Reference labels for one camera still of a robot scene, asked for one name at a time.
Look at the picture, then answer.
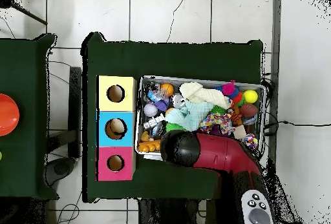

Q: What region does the clear mesh bin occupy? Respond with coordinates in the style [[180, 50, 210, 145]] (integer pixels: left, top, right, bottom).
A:
[[134, 75, 268, 164]]

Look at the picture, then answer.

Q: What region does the wooden box with three holes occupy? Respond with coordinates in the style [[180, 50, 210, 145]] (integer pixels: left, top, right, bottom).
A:
[[96, 74, 138, 183]]

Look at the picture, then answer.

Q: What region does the white ball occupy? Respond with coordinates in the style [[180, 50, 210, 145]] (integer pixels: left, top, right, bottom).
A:
[[143, 103, 158, 119]]

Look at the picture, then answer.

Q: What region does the green spiky ball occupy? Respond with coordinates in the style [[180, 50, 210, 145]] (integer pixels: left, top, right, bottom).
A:
[[165, 121, 185, 134]]

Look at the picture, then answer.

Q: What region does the silver can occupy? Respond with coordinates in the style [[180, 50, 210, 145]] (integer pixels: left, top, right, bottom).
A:
[[171, 94, 186, 109]]

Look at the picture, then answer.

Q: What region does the small orange basketball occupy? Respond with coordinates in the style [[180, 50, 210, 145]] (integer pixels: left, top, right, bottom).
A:
[[160, 82, 175, 97]]

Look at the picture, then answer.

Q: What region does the mint green cloth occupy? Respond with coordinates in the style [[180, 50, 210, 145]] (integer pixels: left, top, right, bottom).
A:
[[165, 99, 213, 132]]

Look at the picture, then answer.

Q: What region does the orange rubber toy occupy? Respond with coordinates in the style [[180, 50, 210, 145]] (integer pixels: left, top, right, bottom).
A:
[[136, 138, 163, 155]]

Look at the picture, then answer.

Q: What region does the cream yellow cloth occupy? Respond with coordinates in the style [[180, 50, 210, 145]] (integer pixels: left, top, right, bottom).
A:
[[178, 81, 229, 110]]

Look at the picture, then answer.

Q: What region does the polka dot cloth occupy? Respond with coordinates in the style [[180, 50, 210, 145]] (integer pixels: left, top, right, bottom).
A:
[[199, 112, 234, 136]]

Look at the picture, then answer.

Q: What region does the pink spiky ball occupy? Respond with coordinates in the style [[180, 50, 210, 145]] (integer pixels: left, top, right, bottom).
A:
[[220, 80, 239, 97]]

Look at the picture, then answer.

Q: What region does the brown toy football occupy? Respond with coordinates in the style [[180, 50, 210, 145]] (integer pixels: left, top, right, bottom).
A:
[[240, 103, 259, 119]]

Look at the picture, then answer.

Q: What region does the green side table cloth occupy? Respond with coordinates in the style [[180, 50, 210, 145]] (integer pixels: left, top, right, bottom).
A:
[[0, 32, 59, 201]]

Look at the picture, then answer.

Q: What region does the orange disc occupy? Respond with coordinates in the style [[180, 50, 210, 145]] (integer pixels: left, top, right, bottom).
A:
[[0, 93, 21, 137]]

